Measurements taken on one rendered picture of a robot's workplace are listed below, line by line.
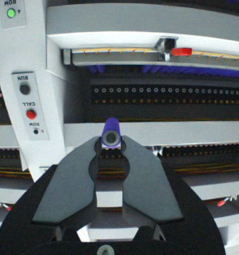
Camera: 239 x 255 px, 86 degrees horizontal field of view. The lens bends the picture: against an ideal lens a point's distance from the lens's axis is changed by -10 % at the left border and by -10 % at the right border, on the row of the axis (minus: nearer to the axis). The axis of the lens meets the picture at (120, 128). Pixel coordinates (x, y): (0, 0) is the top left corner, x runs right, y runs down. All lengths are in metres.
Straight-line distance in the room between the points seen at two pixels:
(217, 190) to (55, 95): 0.46
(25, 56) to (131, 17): 0.17
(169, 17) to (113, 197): 0.38
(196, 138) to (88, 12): 0.28
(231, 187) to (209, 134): 0.22
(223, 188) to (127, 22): 0.46
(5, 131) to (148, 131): 0.28
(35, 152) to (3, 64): 0.17
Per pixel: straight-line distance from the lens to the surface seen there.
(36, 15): 0.26
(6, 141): 0.35
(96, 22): 0.24
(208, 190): 0.46
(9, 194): 0.49
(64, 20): 0.25
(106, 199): 0.40
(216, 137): 0.34
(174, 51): 0.21
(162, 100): 0.42
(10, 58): 0.28
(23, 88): 0.27
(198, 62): 0.31
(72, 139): 0.28
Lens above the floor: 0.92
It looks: 27 degrees up
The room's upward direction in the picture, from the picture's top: 180 degrees clockwise
